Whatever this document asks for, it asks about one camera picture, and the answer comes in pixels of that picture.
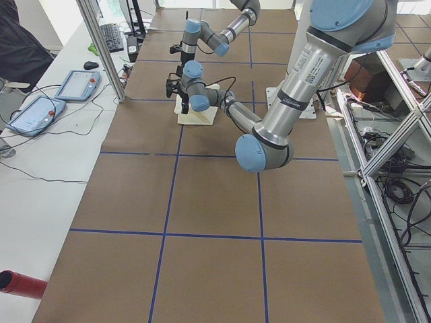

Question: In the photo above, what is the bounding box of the upper blue teach pendant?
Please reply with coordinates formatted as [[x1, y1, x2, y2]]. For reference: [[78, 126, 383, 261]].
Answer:
[[55, 70, 101, 102]]

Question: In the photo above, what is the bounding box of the cream long-sleeve cat shirt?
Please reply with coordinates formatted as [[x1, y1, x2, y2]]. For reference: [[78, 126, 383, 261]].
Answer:
[[174, 83, 222, 126]]

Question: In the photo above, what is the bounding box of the red cylinder tube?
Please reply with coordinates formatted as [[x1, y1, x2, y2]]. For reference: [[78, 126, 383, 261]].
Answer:
[[1, 270, 48, 299]]

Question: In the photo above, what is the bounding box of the blue teach pendant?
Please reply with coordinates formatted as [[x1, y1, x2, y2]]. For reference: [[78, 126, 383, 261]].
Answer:
[[5, 96, 66, 137], [55, 70, 101, 102]]

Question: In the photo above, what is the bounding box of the black computer mouse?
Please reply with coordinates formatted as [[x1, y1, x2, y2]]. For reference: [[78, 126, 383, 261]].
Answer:
[[84, 61, 99, 71]]

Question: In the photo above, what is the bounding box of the lower blue teach pendant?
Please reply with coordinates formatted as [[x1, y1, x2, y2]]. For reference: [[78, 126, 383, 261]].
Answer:
[[5, 96, 66, 137]]

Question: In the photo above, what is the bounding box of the aluminium frame post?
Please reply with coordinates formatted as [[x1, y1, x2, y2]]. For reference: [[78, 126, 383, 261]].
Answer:
[[76, 0, 126, 103]]

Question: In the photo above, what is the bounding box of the aluminium frame rack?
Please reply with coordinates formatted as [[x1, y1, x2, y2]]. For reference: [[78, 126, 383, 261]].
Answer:
[[336, 50, 430, 322]]

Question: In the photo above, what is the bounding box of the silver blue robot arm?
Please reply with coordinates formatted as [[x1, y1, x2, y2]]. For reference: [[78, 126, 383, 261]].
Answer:
[[166, 1, 397, 172], [170, 0, 261, 77]]

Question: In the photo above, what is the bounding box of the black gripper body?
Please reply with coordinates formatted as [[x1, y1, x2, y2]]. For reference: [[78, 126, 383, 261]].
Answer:
[[169, 42, 195, 76], [165, 79, 189, 106]]

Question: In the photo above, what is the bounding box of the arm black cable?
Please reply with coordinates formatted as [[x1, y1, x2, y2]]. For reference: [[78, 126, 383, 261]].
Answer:
[[201, 76, 236, 102]]

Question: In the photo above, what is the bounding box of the black keyboard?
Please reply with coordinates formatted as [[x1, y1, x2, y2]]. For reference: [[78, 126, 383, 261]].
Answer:
[[100, 24, 124, 52]]

